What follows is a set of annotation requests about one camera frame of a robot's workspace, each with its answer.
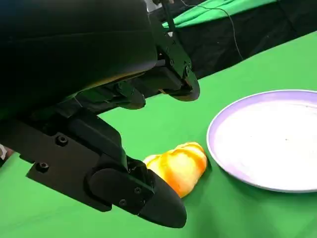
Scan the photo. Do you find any hanging green cloth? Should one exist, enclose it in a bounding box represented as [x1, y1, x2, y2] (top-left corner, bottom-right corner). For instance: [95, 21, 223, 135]
[160, 0, 280, 28]

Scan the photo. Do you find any thin black cable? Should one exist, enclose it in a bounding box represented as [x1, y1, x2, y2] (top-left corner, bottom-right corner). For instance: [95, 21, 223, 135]
[173, 0, 245, 60]

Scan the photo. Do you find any black backdrop curtain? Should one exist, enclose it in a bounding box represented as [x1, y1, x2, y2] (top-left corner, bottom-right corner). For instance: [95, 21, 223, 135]
[146, 0, 317, 80]

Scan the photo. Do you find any orange white toy bread roll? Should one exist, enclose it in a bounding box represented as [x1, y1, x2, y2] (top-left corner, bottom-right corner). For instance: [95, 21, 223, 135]
[143, 141, 208, 199]

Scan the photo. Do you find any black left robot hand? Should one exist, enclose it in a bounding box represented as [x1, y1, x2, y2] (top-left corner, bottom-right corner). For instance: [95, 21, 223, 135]
[0, 0, 201, 229]

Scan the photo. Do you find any green table cloth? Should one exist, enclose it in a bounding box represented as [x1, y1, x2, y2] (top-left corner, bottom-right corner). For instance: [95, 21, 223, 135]
[0, 31, 317, 238]

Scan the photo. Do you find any lilac plate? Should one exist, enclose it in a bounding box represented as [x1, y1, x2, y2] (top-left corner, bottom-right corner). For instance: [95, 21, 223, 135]
[207, 89, 317, 193]

